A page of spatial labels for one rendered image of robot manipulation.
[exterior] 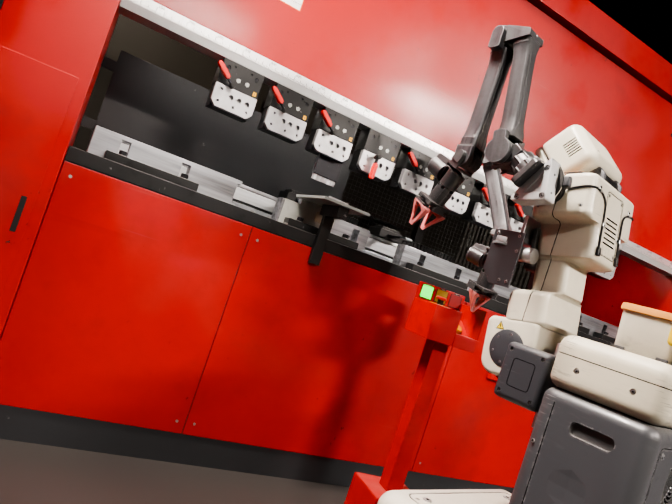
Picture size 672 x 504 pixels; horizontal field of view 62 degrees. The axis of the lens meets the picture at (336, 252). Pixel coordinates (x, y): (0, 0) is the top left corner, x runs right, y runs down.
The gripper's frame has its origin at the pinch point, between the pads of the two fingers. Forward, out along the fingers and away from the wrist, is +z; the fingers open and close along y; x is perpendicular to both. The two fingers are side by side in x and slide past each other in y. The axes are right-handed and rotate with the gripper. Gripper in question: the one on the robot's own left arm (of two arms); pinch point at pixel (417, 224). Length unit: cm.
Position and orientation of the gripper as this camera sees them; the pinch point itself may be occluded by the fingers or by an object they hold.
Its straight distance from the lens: 177.1
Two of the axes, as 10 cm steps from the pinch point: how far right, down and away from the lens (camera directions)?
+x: 4.0, 5.9, -7.0
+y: -7.2, -2.7, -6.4
